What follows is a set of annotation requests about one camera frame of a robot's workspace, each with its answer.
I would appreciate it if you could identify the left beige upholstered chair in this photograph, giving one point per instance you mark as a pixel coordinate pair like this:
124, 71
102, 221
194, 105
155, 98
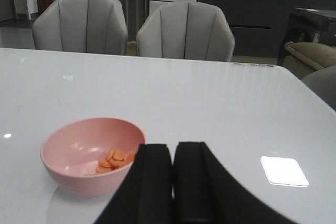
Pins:
85, 26

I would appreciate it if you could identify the right beige upholstered chair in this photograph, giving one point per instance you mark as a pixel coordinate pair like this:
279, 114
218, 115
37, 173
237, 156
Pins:
186, 30

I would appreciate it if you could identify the grey chair at table side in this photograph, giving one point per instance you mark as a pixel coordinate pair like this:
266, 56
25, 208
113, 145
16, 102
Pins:
322, 83

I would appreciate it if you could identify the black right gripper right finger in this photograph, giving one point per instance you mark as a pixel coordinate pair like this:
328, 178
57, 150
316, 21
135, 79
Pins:
205, 192

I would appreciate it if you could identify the dark grey sideboard counter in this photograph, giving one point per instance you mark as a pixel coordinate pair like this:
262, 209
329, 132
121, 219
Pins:
259, 26

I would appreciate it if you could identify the beige upholstered chair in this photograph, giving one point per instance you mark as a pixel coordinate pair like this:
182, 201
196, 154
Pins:
186, 30
85, 26

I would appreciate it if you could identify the orange ham slices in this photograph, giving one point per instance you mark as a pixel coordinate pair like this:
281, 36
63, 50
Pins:
113, 160

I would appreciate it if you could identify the pink plastic bowl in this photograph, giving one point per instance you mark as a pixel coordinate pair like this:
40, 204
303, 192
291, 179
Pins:
69, 151

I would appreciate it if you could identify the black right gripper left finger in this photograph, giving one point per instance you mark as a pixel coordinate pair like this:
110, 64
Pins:
145, 195

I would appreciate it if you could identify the red trash bin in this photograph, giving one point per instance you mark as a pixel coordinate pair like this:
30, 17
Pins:
43, 5

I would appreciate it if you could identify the dark appliance box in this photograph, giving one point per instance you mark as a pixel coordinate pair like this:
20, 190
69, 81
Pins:
308, 25

